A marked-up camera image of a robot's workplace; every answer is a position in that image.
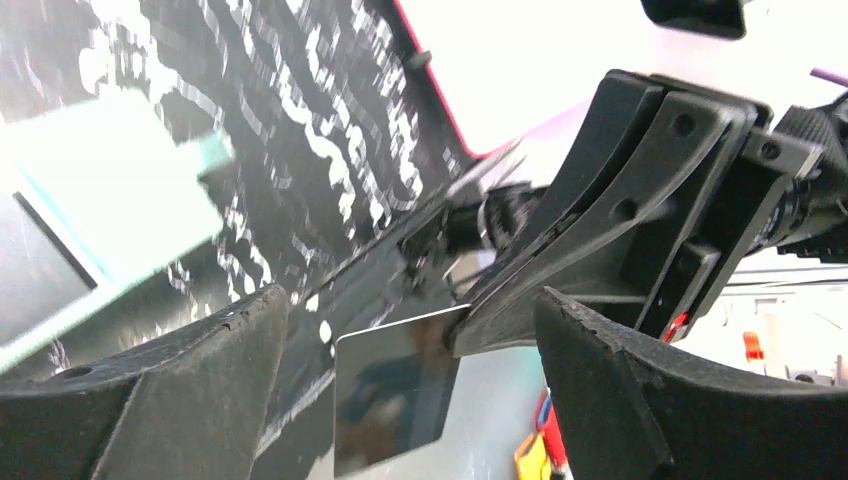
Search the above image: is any green card holder wallet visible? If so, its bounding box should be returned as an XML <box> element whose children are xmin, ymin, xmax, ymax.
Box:
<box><xmin>1</xmin><ymin>90</ymin><xmax>234</xmax><ymax>371</ymax></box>

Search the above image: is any black VIP credit card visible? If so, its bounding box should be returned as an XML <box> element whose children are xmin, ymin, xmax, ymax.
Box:
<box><xmin>1</xmin><ymin>193</ymin><xmax>97</xmax><ymax>345</ymax></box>

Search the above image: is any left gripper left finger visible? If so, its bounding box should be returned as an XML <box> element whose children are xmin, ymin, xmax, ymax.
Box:
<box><xmin>1</xmin><ymin>284</ymin><xmax>289</xmax><ymax>479</ymax></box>

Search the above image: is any white board pink frame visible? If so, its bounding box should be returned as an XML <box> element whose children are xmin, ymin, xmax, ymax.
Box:
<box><xmin>398</xmin><ymin>1</ymin><xmax>847</xmax><ymax>180</ymax></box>

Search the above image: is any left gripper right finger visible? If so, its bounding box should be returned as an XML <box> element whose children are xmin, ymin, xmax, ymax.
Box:
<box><xmin>534</xmin><ymin>288</ymin><xmax>847</xmax><ymax>479</ymax></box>

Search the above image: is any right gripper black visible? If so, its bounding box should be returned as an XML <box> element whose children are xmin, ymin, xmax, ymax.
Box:
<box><xmin>450</xmin><ymin>70</ymin><xmax>847</xmax><ymax>356</ymax></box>

